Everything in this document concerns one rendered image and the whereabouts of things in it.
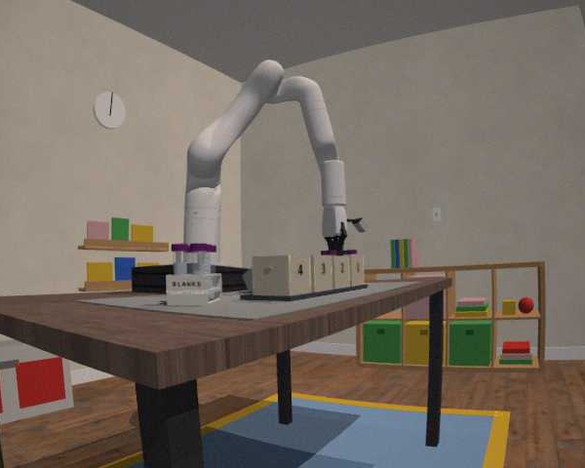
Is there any white tube rack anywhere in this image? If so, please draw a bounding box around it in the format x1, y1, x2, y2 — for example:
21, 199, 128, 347
166, 273, 222, 306

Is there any grey flat mat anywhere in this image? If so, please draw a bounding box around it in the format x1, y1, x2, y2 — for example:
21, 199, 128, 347
73, 282, 422, 321

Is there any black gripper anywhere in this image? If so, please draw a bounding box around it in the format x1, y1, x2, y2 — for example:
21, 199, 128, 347
322, 206, 347, 255

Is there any beige bucket adapter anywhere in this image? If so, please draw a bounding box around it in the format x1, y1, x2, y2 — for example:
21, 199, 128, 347
331, 255, 350, 290
252, 255, 312, 296
349, 255, 365, 287
311, 255, 332, 293

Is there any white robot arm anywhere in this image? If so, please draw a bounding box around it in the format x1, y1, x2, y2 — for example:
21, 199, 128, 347
183, 60, 346, 267

